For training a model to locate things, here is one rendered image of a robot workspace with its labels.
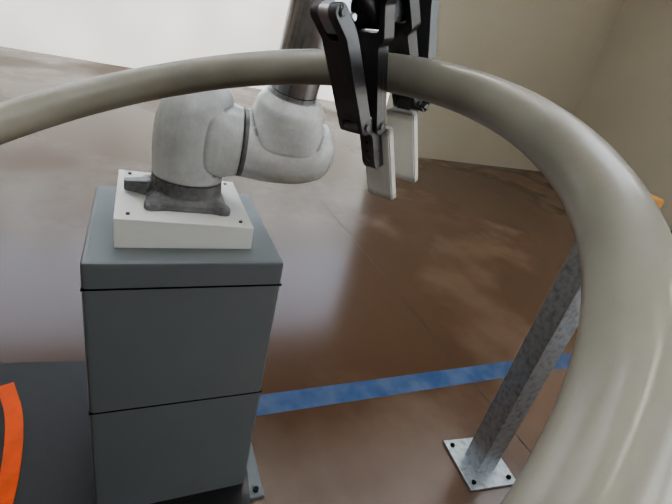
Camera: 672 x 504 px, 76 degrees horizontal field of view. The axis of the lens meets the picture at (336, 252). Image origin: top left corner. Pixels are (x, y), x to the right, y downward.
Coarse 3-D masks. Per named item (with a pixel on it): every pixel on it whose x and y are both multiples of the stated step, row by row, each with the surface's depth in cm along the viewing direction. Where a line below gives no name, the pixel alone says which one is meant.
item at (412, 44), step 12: (408, 0) 32; (408, 12) 32; (396, 24) 34; (408, 24) 33; (396, 36) 34; (408, 36) 34; (396, 48) 35; (408, 48) 34; (396, 96) 39; (420, 108) 38
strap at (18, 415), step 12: (12, 384) 144; (0, 396) 140; (12, 396) 140; (12, 408) 137; (12, 420) 133; (12, 432) 130; (12, 444) 127; (12, 456) 124; (12, 468) 121; (0, 480) 117; (12, 480) 118; (0, 492) 115; (12, 492) 115
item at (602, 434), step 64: (192, 64) 40; (256, 64) 39; (320, 64) 37; (448, 64) 30; (0, 128) 35; (512, 128) 24; (576, 128) 21; (576, 192) 18; (640, 192) 16; (640, 256) 14; (640, 320) 12; (576, 384) 11; (640, 384) 10; (576, 448) 9; (640, 448) 9
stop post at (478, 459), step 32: (576, 256) 120; (576, 288) 119; (544, 320) 129; (576, 320) 126; (544, 352) 129; (512, 384) 140; (512, 416) 142; (448, 448) 161; (480, 448) 153; (480, 480) 151; (512, 480) 154
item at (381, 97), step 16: (384, 0) 30; (384, 16) 30; (368, 32) 32; (384, 32) 31; (368, 48) 32; (384, 48) 32; (368, 64) 33; (384, 64) 33; (368, 80) 34; (384, 80) 34; (368, 96) 34; (384, 96) 34; (384, 112) 35; (384, 128) 36
